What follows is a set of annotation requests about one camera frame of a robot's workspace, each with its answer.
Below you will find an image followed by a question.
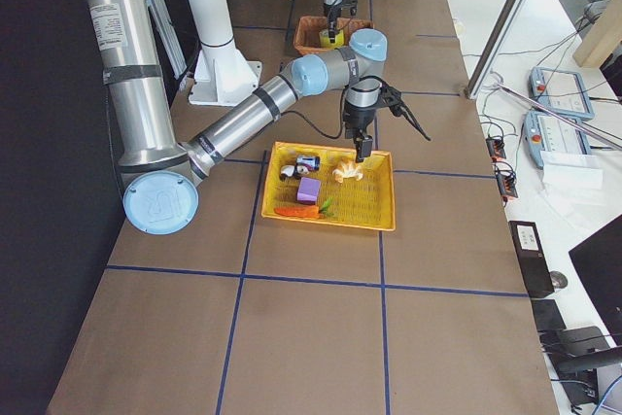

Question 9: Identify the teach pendant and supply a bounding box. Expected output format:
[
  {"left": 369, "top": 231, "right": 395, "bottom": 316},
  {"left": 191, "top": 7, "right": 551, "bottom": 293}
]
[
  {"left": 529, "top": 67, "right": 595, "bottom": 121},
  {"left": 523, "top": 111, "right": 591, "bottom": 169}
]

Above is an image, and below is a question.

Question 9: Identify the yellow plastic basket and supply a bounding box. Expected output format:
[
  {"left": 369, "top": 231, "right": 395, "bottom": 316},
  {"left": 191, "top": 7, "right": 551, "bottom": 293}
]
[{"left": 261, "top": 142, "right": 396, "bottom": 231}]

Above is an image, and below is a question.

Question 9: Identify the teach pendant lower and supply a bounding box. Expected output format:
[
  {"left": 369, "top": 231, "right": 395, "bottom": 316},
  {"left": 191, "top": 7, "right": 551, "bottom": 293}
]
[{"left": 523, "top": 111, "right": 591, "bottom": 169}]

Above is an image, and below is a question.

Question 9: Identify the teach pendant upper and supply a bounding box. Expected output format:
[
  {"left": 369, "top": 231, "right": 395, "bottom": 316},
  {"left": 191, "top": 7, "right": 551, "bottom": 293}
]
[{"left": 529, "top": 67, "right": 595, "bottom": 121}]

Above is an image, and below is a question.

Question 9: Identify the yellow tape roll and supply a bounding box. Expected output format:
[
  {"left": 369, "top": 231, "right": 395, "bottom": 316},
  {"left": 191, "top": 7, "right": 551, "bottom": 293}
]
[{"left": 318, "top": 29, "right": 345, "bottom": 49}]

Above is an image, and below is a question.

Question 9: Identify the black monitor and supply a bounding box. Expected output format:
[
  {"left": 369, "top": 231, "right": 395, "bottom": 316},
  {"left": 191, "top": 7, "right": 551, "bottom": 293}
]
[{"left": 570, "top": 218, "right": 621, "bottom": 334}]

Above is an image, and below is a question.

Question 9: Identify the black power box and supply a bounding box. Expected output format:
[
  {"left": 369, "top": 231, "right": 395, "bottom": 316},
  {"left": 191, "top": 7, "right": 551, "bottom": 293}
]
[{"left": 508, "top": 221, "right": 554, "bottom": 298}]

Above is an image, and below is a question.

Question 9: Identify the small blue can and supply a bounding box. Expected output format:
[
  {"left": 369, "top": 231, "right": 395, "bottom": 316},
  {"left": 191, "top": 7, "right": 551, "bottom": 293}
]
[{"left": 296, "top": 155, "right": 321, "bottom": 172}]

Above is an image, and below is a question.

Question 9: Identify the purple foam cube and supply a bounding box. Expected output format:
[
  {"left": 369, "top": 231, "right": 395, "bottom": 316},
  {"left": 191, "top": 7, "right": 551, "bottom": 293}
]
[{"left": 296, "top": 177, "right": 322, "bottom": 205}]

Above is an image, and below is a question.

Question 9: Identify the orange toy carrot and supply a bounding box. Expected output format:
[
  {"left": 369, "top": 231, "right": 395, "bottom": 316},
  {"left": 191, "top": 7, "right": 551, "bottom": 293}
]
[{"left": 274, "top": 198, "right": 332, "bottom": 220}]

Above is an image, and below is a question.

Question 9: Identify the panda toy figure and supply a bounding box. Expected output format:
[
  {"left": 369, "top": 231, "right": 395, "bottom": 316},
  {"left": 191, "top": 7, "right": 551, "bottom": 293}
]
[{"left": 279, "top": 164, "right": 310, "bottom": 181}]

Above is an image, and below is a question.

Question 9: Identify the brown wicker basket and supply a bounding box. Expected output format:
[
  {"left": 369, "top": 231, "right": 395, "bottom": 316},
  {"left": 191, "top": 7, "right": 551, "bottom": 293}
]
[{"left": 293, "top": 16, "right": 374, "bottom": 55}]

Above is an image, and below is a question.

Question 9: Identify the aluminium frame post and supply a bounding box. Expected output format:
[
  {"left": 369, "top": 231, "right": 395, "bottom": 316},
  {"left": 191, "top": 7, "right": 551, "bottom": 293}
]
[{"left": 465, "top": 0, "right": 526, "bottom": 100}]

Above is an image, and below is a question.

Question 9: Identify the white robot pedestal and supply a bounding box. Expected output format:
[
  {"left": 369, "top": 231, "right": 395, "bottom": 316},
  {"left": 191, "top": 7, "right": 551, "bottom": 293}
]
[{"left": 189, "top": 0, "right": 261, "bottom": 106}]

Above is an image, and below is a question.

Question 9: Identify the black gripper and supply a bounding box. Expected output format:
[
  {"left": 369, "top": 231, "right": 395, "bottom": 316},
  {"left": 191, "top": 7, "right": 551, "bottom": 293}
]
[
  {"left": 323, "top": 0, "right": 358, "bottom": 44},
  {"left": 342, "top": 86, "right": 431, "bottom": 163}
]

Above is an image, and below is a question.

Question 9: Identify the toy croissant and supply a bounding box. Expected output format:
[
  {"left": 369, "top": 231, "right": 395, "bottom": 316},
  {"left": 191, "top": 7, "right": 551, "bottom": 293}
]
[{"left": 332, "top": 159, "right": 363, "bottom": 184}]

